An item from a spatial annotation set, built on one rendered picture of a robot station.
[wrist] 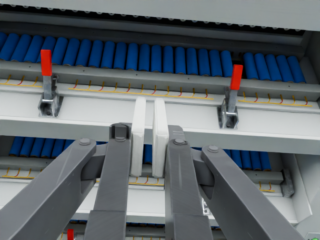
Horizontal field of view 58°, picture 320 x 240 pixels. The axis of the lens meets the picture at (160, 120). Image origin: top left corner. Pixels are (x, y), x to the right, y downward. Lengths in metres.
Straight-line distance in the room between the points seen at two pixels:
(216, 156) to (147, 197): 0.43
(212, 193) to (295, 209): 0.49
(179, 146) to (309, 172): 0.46
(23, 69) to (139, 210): 0.32
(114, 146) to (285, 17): 0.30
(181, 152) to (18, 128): 0.36
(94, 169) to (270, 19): 0.30
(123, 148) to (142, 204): 0.42
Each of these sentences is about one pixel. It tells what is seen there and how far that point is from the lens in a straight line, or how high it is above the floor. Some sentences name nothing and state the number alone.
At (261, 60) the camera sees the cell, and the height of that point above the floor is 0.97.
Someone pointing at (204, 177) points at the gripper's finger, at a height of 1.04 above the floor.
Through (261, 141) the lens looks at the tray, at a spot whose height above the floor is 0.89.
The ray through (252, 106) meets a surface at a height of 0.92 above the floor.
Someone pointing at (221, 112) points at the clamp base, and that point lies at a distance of 0.45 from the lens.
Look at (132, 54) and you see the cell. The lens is 0.50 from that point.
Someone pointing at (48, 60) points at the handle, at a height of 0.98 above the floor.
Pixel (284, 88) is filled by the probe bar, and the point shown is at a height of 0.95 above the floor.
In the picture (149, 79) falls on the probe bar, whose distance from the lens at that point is 0.45.
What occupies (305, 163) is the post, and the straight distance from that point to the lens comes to 0.61.
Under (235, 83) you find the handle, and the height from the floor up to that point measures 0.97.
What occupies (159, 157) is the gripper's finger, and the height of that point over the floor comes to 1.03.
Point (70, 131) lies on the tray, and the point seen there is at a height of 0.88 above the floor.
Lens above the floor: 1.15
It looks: 33 degrees down
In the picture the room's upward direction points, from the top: 6 degrees clockwise
